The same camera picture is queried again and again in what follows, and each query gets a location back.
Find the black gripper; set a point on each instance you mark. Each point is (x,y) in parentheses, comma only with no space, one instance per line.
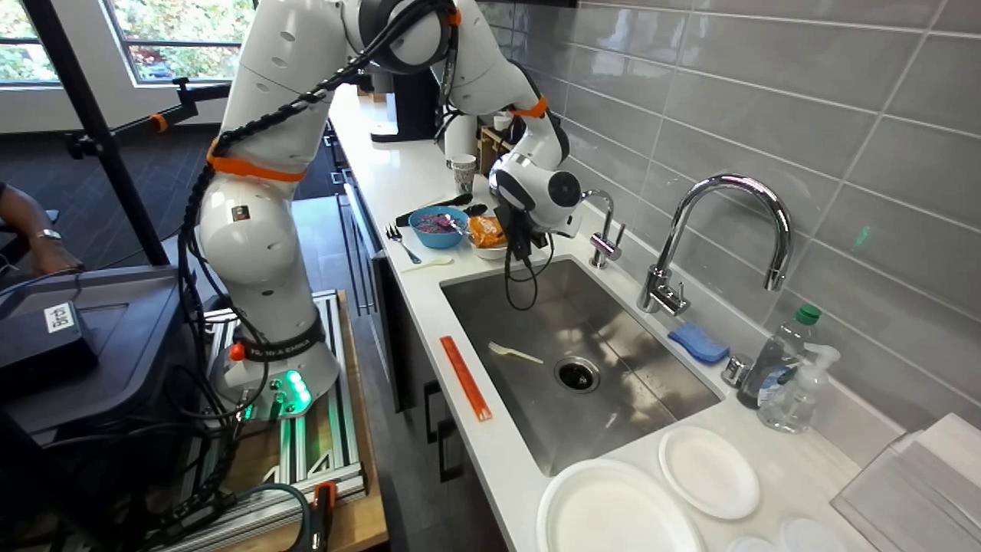
(520,239)

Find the orange chip packet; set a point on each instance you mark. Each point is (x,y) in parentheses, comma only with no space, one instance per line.
(486,230)

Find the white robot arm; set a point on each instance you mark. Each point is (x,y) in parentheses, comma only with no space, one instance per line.
(292,61)

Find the person's forearm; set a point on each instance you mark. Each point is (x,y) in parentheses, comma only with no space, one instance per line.
(46,249)

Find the blue bowl with candy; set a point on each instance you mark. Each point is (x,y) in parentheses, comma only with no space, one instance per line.
(440,227)

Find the small chrome faucet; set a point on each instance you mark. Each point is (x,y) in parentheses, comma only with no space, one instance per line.
(609,239)

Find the white paper cup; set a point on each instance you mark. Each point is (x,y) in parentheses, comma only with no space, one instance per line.
(464,173)

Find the white plastic spoon in sink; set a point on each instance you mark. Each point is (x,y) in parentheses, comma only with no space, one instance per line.
(512,353)

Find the metal spoon on counter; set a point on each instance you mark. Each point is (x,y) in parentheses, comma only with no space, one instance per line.
(395,236)

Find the orange strip on counter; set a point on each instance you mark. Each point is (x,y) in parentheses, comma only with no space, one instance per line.
(461,378)

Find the stainless steel sink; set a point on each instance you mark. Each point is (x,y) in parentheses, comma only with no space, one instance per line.
(604,378)

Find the large chrome faucet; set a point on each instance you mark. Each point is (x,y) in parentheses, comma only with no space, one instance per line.
(711,211)

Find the blue sponge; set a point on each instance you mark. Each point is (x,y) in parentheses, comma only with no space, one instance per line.
(699,344)

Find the large white plate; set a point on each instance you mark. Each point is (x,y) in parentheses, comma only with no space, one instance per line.
(611,507)

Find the small white plate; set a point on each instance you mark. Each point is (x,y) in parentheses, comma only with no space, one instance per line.
(708,474)

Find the clear plastic bottle green cap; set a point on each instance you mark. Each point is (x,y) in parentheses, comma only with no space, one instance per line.
(789,398)

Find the black cart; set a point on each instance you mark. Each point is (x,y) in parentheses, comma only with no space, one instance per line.
(86,359)

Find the clear dish rack tray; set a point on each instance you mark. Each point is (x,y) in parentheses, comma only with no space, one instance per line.
(920,493)

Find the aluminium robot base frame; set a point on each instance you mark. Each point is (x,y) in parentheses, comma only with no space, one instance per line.
(295,466)

